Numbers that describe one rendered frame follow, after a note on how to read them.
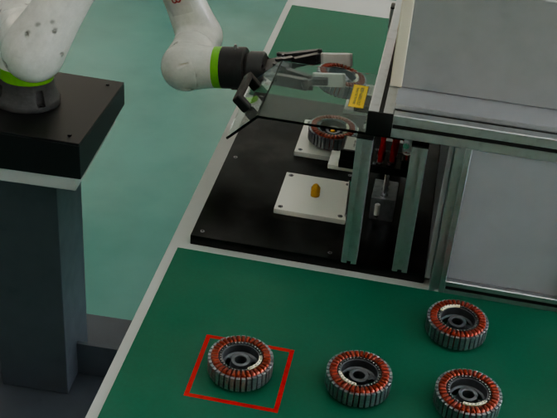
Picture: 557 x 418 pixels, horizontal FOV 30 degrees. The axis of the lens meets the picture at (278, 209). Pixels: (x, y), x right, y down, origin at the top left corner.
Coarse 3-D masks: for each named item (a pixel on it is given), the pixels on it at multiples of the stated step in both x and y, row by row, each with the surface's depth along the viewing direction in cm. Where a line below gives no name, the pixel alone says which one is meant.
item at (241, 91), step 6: (246, 78) 201; (252, 78) 203; (240, 84) 201; (246, 84) 200; (252, 84) 204; (258, 84) 204; (240, 90) 197; (234, 96) 197; (240, 96) 196; (234, 102) 196; (240, 102) 196; (246, 102) 196; (240, 108) 196; (246, 108) 196
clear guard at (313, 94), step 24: (264, 72) 211; (288, 72) 204; (312, 72) 205; (336, 72) 206; (360, 72) 207; (264, 96) 196; (288, 96) 196; (312, 96) 197; (336, 96) 197; (240, 120) 195; (288, 120) 188; (312, 120) 189; (336, 120) 190; (360, 120) 190
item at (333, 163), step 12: (348, 144) 211; (336, 156) 215; (348, 156) 210; (372, 156) 213; (384, 156) 213; (408, 156) 214; (336, 168) 212; (348, 168) 212; (372, 168) 210; (384, 168) 210; (396, 168) 209; (384, 180) 213; (384, 192) 214
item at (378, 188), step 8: (376, 184) 218; (392, 184) 218; (376, 192) 215; (392, 192) 216; (376, 200) 214; (384, 200) 214; (392, 200) 213; (384, 208) 215; (392, 208) 214; (384, 216) 216; (392, 216) 215
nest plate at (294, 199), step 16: (288, 176) 226; (304, 176) 227; (288, 192) 221; (304, 192) 221; (320, 192) 221; (336, 192) 222; (288, 208) 216; (304, 208) 216; (320, 208) 216; (336, 208) 217
